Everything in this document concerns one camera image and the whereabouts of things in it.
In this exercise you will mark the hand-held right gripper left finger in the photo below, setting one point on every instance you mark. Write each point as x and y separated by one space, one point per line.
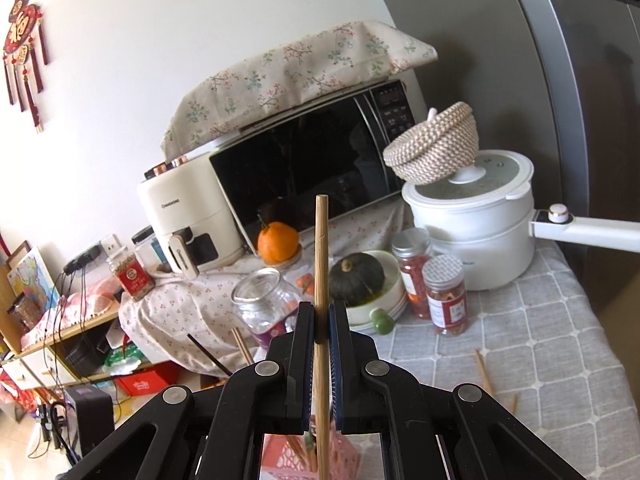
310 350

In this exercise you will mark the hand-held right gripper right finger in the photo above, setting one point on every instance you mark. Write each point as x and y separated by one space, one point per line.
337 350

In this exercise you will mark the bamboo chopstick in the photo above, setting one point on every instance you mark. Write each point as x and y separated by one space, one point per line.
242 347
322 260

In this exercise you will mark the black chopstick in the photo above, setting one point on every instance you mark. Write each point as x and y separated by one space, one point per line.
210 356

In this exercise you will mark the pink perforated plastic basket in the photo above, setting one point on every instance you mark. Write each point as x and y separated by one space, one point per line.
280 460

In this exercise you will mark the pile of wooden chopsticks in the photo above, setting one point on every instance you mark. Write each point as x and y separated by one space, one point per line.
484 370

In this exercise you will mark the glass jar purple label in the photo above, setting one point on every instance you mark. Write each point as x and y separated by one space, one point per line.
262 305

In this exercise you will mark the green kabocha pumpkin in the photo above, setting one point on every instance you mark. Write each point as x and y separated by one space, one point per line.
357 280

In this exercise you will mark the tall spice jar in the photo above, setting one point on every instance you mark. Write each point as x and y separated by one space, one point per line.
412 275

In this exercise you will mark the orange fruit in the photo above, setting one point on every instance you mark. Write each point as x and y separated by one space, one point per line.
277 242

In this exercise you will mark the short spice jar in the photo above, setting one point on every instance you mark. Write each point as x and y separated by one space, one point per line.
447 300

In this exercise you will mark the red cardboard box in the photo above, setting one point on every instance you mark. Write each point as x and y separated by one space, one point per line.
142 382

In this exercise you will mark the white electric cooking pot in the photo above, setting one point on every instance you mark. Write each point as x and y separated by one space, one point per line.
475 240

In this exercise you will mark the green white plastic bag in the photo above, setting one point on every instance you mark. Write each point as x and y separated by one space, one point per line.
125 360

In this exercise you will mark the grey checkered tablecloth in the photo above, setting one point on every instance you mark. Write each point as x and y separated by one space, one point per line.
525 340

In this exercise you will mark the black microwave oven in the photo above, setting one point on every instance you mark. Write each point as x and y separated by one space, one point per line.
300 160

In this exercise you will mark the cream air fryer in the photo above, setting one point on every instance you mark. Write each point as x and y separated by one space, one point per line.
180 210

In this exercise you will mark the container with black lid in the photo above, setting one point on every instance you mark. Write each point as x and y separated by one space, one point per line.
147 247

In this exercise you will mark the red label seasoning jar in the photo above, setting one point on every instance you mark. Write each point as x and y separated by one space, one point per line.
131 277

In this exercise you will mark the pink cloth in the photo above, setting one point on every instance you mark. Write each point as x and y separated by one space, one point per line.
92 300

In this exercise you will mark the black speaker box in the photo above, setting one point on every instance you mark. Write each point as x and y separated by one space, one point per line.
90 417

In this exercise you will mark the black power strip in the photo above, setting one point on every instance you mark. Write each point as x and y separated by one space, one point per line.
82 262

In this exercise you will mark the floral cloth cover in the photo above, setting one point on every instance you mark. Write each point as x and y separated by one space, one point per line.
300 75

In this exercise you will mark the wooden shelf unit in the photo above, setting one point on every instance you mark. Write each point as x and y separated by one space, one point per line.
30 355

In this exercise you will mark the framed picture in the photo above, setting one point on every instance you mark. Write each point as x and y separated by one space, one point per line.
32 285

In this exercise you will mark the grey refrigerator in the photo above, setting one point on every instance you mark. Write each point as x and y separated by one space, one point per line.
575 110

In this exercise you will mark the red knot wall ornament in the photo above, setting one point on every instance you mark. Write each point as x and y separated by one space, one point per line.
22 35

